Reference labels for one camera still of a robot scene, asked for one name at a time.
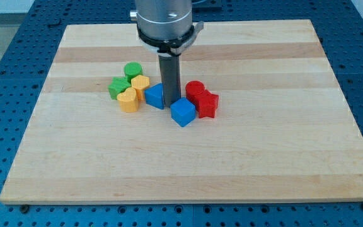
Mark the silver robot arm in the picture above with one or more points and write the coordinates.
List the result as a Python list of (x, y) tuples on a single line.
[(165, 27)]

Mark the green cylinder block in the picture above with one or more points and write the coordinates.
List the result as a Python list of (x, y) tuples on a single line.
[(132, 69)]

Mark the yellow heart block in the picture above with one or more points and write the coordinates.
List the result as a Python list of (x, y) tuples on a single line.
[(128, 100)]

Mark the green star block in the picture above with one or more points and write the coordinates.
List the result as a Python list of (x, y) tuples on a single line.
[(117, 86)]

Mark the blue triangle block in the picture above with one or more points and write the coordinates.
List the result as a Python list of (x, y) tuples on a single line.
[(154, 96)]

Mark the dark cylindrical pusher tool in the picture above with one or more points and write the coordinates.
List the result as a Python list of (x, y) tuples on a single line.
[(170, 79)]

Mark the yellow hexagon block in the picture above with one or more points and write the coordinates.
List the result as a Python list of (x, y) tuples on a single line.
[(140, 83)]

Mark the blue cube block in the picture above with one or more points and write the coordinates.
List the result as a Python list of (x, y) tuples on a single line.
[(183, 112)]

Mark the red cylinder block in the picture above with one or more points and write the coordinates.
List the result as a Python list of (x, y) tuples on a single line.
[(192, 89)]

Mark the red star block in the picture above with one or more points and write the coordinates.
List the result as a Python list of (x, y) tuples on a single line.
[(207, 104)]

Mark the wooden board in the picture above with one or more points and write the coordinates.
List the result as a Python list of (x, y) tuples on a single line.
[(283, 131)]

